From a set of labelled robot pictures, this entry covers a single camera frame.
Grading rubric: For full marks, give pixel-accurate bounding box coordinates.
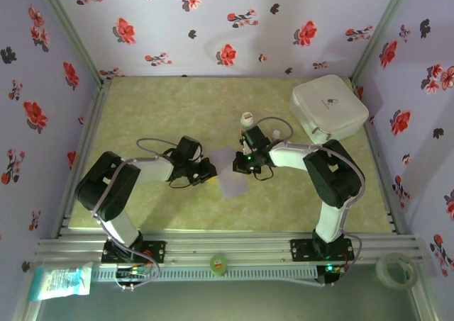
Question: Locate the lilac cloth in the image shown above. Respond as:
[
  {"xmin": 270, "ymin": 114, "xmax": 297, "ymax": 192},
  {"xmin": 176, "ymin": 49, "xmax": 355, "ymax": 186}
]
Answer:
[{"xmin": 209, "ymin": 147, "xmax": 250, "ymax": 199}]

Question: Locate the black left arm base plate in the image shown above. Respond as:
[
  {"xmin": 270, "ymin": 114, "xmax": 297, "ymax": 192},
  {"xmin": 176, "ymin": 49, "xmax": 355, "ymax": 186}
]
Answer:
[{"xmin": 101, "ymin": 240, "xmax": 167, "ymax": 264}]

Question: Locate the clear adhesive tape roll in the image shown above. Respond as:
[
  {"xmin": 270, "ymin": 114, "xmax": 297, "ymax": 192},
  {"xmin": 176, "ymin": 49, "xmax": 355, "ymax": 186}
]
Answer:
[{"xmin": 375, "ymin": 252, "xmax": 419, "ymax": 291}]

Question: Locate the translucent white plastic storage box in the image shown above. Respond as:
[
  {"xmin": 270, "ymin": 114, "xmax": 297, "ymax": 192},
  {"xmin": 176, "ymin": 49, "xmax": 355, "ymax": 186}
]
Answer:
[{"xmin": 287, "ymin": 74, "xmax": 370, "ymax": 147}]

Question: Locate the blue wet wipes packet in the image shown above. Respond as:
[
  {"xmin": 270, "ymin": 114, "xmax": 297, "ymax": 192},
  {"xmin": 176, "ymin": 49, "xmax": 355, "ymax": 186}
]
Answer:
[{"xmin": 28, "ymin": 262, "xmax": 94, "ymax": 303}]

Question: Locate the grey slotted cable duct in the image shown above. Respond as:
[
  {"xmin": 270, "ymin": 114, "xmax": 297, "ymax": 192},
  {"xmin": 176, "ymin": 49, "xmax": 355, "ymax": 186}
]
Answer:
[{"xmin": 91, "ymin": 265, "xmax": 319, "ymax": 283}]

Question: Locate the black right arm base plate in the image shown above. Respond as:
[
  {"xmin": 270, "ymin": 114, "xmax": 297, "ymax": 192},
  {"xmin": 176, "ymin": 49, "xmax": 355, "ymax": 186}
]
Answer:
[{"xmin": 289, "ymin": 238, "xmax": 355, "ymax": 262}]

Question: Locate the aluminium corner post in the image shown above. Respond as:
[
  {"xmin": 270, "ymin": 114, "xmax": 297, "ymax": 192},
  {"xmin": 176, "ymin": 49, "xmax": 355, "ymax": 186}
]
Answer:
[
  {"xmin": 411, "ymin": 264, "xmax": 443, "ymax": 321},
  {"xmin": 32, "ymin": 0, "xmax": 108, "ymax": 85},
  {"xmin": 10, "ymin": 285, "xmax": 45, "ymax": 321},
  {"xmin": 350, "ymin": 0, "xmax": 415, "ymax": 84}
]

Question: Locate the small circuit board with wires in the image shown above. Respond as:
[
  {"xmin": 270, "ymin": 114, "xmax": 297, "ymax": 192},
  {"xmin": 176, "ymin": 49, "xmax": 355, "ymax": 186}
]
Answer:
[
  {"xmin": 324, "ymin": 263, "xmax": 347, "ymax": 276},
  {"xmin": 115, "ymin": 264, "xmax": 152, "ymax": 281}
]

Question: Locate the long aluminium mounting rail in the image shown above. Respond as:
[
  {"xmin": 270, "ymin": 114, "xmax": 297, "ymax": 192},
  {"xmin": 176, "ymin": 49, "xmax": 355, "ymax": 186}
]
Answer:
[{"xmin": 35, "ymin": 230, "xmax": 428, "ymax": 265}]

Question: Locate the aluminium side rail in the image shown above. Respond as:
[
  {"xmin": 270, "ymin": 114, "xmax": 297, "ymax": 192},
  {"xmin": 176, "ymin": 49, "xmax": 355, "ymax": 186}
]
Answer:
[
  {"xmin": 350, "ymin": 79, "xmax": 409, "ymax": 236},
  {"xmin": 52, "ymin": 78, "xmax": 114, "ymax": 240}
]

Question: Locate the lilac left arm cable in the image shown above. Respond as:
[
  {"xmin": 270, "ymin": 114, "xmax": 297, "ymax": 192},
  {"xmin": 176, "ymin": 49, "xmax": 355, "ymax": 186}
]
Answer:
[{"xmin": 91, "ymin": 138, "xmax": 178, "ymax": 292}]

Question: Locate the green round sticker roll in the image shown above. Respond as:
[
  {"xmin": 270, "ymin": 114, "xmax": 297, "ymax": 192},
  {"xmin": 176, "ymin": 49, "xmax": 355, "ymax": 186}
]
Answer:
[{"xmin": 209, "ymin": 252, "xmax": 228, "ymax": 276}]

